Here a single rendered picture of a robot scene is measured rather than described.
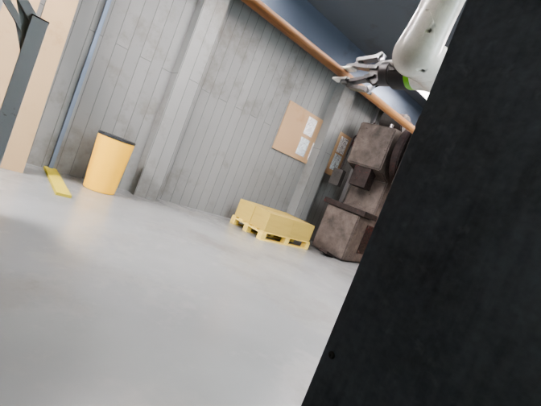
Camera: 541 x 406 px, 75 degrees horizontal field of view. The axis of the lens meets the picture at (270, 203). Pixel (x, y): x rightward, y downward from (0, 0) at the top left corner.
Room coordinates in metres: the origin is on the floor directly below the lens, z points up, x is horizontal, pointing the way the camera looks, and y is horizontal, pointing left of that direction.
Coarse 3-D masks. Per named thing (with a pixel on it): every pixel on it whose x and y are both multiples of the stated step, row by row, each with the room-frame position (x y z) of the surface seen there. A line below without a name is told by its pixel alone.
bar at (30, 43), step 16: (16, 0) 0.96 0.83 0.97; (16, 16) 1.32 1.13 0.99; (32, 16) 0.97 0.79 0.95; (32, 32) 0.98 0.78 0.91; (32, 48) 0.98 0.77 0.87; (16, 64) 0.97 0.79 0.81; (32, 64) 0.99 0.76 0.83; (16, 80) 0.98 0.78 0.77; (16, 96) 0.98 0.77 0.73; (0, 112) 0.97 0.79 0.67; (16, 112) 0.99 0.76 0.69; (0, 128) 0.98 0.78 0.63; (0, 144) 0.98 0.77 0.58; (0, 160) 0.99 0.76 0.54
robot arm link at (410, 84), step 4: (404, 80) 1.00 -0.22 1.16; (408, 80) 0.99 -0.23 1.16; (412, 80) 0.98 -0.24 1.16; (432, 80) 0.90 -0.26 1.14; (404, 84) 1.01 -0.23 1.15; (408, 84) 1.00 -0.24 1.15; (412, 84) 0.99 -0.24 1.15; (416, 84) 0.98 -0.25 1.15; (420, 84) 0.93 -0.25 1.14; (424, 84) 0.92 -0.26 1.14; (428, 84) 0.91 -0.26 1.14; (432, 84) 0.91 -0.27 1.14; (408, 88) 1.01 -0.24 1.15; (412, 88) 1.00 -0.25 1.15; (416, 88) 0.99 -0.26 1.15; (420, 88) 0.98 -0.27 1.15; (424, 88) 0.96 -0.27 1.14; (428, 88) 0.94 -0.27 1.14; (428, 92) 0.98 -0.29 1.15
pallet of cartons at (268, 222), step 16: (240, 208) 5.01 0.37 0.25; (256, 208) 4.82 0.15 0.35; (240, 224) 5.13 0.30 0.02; (256, 224) 4.73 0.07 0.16; (272, 224) 4.67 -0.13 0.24; (288, 224) 4.87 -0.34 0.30; (304, 224) 5.13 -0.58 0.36; (272, 240) 4.82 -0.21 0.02; (288, 240) 4.97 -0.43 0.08; (304, 240) 5.23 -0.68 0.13
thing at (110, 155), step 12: (96, 144) 3.66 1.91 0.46; (108, 144) 3.62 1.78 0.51; (120, 144) 3.66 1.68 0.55; (132, 144) 3.77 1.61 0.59; (96, 156) 3.64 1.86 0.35; (108, 156) 3.64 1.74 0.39; (120, 156) 3.70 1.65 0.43; (96, 168) 3.64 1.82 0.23; (108, 168) 3.66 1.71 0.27; (120, 168) 3.75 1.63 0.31; (84, 180) 3.70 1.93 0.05; (96, 180) 3.64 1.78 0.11; (108, 180) 3.69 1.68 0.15; (108, 192) 3.73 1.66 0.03
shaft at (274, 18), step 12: (252, 0) 0.95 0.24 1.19; (264, 12) 0.98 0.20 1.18; (276, 24) 1.02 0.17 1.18; (288, 24) 1.03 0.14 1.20; (288, 36) 1.06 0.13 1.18; (300, 36) 1.07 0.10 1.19; (312, 48) 1.10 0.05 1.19; (324, 60) 1.15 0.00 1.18; (336, 72) 1.20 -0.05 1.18; (348, 72) 1.22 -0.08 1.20; (360, 84) 1.26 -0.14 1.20; (372, 96) 1.32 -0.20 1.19; (384, 108) 1.38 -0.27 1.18; (396, 120) 1.45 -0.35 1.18
